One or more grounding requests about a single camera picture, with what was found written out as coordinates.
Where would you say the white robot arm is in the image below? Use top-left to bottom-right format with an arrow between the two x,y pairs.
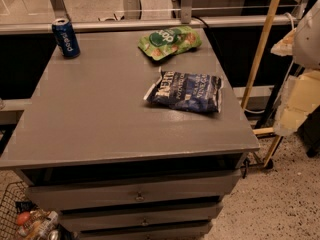
271,0 -> 320,136

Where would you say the blue chip bag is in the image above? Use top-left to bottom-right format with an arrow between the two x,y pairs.
144,70 -> 223,113

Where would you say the green chip bag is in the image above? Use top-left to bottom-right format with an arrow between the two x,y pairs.
138,26 -> 202,61

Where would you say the grey drawer cabinet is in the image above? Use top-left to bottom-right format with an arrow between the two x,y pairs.
0,28 -> 261,240

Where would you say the top grey drawer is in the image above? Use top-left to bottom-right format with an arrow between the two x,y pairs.
26,169 -> 241,211

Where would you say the grey drawer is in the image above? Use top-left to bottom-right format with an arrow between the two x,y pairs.
79,221 -> 212,240
26,169 -> 241,211
60,202 -> 222,231

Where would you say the middle grey drawer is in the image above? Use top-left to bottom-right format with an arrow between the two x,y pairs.
60,202 -> 222,231

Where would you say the blue pepsi can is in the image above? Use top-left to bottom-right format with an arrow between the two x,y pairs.
52,18 -> 80,58

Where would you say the bottom grey drawer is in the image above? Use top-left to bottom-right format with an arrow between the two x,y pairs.
79,221 -> 212,240

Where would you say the metal railing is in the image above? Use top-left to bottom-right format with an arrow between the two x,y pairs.
0,0 -> 310,35

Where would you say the orange round item in basket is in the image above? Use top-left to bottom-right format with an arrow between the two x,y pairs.
16,211 -> 30,226

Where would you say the black cable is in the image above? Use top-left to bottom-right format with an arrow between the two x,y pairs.
191,15 -> 234,85

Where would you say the wooden easel frame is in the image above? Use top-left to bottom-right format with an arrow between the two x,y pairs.
241,0 -> 281,168

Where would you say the black wire basket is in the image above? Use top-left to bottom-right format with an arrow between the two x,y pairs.
0,182 -> 63,240

